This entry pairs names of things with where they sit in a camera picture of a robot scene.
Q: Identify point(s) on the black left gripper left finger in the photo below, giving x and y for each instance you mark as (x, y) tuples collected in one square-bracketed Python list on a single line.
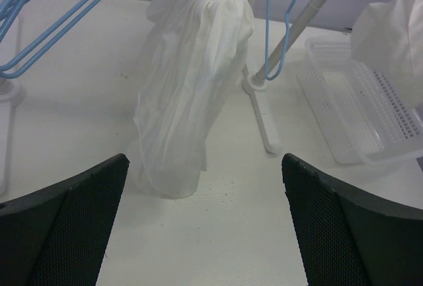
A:
[(58, 235)]

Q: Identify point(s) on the white hanging skirt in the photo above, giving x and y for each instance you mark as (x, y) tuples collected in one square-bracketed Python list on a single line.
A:
[(190, 60)]

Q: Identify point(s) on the light blue empty hangers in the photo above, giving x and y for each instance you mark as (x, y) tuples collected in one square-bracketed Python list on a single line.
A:
[(53, 26)]

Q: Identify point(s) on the white right rack post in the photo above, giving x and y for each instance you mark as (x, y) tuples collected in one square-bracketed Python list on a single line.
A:
[(254, 84)]

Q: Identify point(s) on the white skirt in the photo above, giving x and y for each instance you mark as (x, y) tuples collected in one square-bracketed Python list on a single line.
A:
[(387, 37), (190, 60)]

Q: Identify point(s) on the white perforated plastic basket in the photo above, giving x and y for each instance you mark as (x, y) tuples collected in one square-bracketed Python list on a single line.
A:
[(359, 111)]

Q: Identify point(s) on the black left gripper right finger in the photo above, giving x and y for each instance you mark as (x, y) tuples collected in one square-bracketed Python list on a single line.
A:
[(348, 236)]

